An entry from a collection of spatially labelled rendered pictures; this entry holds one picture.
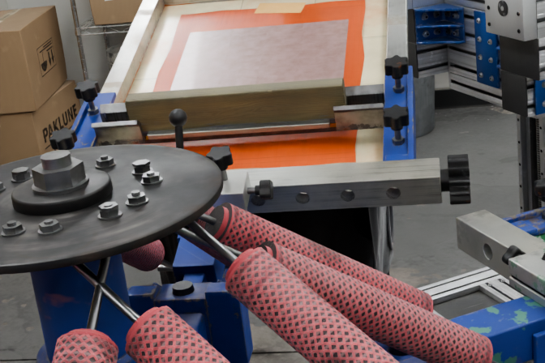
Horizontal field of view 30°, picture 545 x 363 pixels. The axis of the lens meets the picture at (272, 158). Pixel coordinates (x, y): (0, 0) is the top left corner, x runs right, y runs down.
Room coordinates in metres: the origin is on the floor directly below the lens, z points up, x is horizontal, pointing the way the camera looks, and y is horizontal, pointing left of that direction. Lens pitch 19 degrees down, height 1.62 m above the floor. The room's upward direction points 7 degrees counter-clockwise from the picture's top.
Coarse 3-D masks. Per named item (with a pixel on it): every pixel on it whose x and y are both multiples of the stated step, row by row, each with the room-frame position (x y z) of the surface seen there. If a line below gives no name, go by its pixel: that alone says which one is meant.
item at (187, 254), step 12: (180, 240) 1.34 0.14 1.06; (180, 252) 1.31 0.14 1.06; (192, 252) 1.31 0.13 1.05; (204, 252) 1.31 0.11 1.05; (180, 264) 1.29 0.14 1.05; (192, 264) 1.28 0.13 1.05; (204, 264) 1.28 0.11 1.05; (216, 264) 1.29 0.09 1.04; (180, 276) 1.29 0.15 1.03; (216, 276) 1.28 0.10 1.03
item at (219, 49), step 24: (192, 24) 2.19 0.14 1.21; (216, 24) 2.17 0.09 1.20; (240, 24) 2.15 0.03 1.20; (264, 24) 2.13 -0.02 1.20; (192, 48) 2.08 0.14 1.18; (216, 48) 2.07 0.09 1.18; (240, 48) 2.05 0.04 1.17; (168, 72) 2.00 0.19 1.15; (192, 72) 1.98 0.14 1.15; (216, 72) 1.97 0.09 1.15; (240, 72) 1.95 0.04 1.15; (144, 144) 1.75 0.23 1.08; (168, 144) 1.74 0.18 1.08; (192, 144) 1.73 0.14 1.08; (216, 144) 1.72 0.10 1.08; (240, 144) 1.70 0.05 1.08
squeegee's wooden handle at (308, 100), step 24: (144, 96) 1.71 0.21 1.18; (168, 96) 1.70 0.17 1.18; (192, 96) 1.69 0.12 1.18; (216, 96) 1.68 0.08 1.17; (240, 96) 1.68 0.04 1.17; (264, 96) 1.67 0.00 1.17; (288, 96) 1.66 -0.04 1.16; (312, 96) 1.66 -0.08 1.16; (336, 96) 1.65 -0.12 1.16; (144, 120) 1.72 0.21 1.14; (168, 120) 1.71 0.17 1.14; (192, 120) 1.70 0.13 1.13; (216, 120) 1.70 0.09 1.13; (240, 120) 1.69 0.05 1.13; (264, 120) 1.68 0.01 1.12; (288, 120) 1.68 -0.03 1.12
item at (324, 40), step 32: (352, 0) 2.17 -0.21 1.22; (288, 32) 2.08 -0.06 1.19; (320, 32) 2.06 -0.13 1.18; (352, 32) 2.03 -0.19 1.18; (288, 64) 1.95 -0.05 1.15; (320, 64) 1.93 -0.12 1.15; (352, 64) 1.91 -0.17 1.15; (256, 160) 1.65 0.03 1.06; (288, 160) 1.63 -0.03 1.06; (320, 160) 1.62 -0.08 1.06; (352, 160) 1.60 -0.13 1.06
